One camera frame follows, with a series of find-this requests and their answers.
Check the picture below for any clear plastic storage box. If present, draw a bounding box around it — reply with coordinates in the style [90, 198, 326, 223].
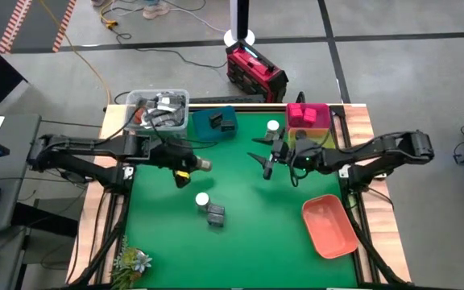
[124, 89, 191, 139]

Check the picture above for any orange plastic bin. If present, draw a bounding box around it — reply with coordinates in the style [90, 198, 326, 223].
[301, 193, 359, 260]

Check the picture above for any yellow extension cable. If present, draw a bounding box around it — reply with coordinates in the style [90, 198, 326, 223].
[38, 0, 119, 106]

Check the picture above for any blue plastic bin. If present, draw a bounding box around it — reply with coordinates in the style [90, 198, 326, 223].
[191, 105, 239, 143]

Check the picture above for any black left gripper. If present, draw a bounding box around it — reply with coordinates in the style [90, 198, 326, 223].
[149, 136, 201, 178]

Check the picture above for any black power strip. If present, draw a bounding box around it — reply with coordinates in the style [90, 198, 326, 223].
[188, 94, 266, 105]

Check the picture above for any artificial potted plant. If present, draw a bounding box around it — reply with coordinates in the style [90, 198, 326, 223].
[110, 235, 154, 290]

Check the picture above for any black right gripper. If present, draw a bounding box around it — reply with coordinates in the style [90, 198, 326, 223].
[246, 135, 325, 174]

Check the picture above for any red plastic bin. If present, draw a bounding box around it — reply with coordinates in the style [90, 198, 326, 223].
[285, 102, 333, 131]

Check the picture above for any translucent yellow plastic bin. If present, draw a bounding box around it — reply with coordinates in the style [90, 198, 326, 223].
[287, 126, 334, 151]

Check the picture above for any black mat with striped edges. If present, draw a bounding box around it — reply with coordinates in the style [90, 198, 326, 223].
[0, 0, 78, 55]

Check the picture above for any white-lid seasoning jar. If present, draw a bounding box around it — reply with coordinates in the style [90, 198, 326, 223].
[265, 119, 280, 141]
[194, 192, 211, 211]

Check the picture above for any person's shoe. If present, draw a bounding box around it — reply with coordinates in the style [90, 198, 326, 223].
[142, 1, 172, 20]

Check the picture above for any red and black toolbox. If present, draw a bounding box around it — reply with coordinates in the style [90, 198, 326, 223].
[225, 39, 290, 104]

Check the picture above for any white tower fan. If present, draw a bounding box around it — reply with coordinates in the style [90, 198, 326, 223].
[223, 0, 256, 48]

